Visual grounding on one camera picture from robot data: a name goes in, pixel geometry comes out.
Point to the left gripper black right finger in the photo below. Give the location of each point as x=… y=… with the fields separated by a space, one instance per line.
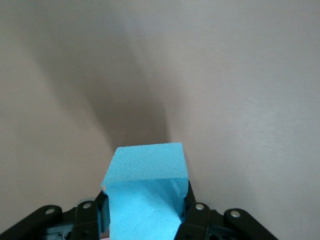
x=200 y=222

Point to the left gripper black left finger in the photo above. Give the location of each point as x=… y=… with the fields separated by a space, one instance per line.
x=82 y=220

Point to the cyan foam cube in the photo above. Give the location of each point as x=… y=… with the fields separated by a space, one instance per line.
x=145 y=190

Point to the brown table cover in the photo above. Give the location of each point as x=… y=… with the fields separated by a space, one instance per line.
x=225 y=75

